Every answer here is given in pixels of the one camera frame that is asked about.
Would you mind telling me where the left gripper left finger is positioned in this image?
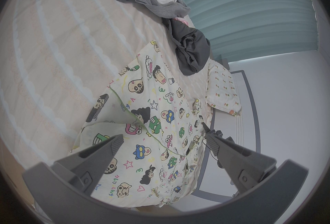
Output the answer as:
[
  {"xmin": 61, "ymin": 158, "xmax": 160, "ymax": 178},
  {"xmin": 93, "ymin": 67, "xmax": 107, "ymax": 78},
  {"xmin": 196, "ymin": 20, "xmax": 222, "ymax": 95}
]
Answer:
[{"xmin": 53, "ymin": 134, "xmax": 125, "ymax": 196}]

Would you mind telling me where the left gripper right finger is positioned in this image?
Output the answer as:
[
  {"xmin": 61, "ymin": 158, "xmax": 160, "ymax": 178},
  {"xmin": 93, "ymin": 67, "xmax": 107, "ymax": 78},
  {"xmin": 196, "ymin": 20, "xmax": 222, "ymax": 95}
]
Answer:
[{"xmin": 206, "ymin": 133, "xmax": 277, "ymax": 194}]

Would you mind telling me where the white printed pyjama top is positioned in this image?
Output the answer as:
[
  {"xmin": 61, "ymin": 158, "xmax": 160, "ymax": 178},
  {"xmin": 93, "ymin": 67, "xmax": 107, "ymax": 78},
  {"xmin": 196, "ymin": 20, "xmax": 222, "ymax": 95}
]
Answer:
[{"xmin": 68, "ymin": 40, "xmax": 214, "ymax": 208}]

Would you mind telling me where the bed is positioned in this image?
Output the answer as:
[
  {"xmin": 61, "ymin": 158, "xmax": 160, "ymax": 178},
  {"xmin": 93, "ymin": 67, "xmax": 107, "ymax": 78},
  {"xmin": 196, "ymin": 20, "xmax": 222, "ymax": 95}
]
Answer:
[{"xmin": 0, "ymin": 0, "xmax": 260, "ymax": 216}]

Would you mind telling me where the white printed pillow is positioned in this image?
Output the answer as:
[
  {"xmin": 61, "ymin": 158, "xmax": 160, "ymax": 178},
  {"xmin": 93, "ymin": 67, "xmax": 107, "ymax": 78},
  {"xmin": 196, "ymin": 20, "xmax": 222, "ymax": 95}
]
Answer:
[{"xmin": 205, "ymin": 59, "xmax": 243, "ymax": 116}]

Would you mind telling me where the black garment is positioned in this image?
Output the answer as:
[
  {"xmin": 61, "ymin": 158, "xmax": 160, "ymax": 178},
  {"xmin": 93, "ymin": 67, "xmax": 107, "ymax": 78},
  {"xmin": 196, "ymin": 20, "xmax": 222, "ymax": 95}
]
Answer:
[{"xmin": 162, "ymin": 18, "xmax": 210, "ymax": 76}]

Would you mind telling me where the blue-green curtain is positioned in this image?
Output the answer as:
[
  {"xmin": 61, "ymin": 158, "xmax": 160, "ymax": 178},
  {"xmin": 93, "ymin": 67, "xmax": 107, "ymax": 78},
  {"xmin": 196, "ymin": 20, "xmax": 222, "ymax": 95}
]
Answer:
[{"xmin": 155, "ymin": 0, "xmax": 320, "ymax": 64}]

